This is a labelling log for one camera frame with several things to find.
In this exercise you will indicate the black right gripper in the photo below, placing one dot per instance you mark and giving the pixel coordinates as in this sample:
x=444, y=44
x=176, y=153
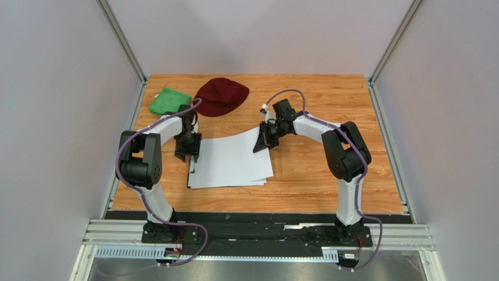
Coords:
x=269, y=133

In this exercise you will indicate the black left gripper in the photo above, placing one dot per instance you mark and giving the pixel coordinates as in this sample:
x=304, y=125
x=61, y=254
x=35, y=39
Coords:
x=180, y=152

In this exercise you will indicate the white paper sheet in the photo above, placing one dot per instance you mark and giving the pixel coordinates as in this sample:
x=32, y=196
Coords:
x=196, y=184
x=231, y=158

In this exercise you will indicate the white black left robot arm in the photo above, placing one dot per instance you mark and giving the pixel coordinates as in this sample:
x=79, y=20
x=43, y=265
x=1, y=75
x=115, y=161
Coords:
x=139, y=166

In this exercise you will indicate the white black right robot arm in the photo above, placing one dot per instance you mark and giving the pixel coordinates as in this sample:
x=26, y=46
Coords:
x=346, y=154

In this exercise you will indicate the green folded cloth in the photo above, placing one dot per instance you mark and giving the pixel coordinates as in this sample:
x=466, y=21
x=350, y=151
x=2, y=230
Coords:
x=168, y=100

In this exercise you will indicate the dark red cap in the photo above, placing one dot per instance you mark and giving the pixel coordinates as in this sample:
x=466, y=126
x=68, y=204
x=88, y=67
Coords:
x=221, y=96

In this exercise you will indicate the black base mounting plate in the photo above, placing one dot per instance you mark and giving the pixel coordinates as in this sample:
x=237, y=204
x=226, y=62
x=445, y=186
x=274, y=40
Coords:
x=269, y=235

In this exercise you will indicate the aluminium frame rail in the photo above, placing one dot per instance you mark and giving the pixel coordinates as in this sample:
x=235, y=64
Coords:
x=114, y=239

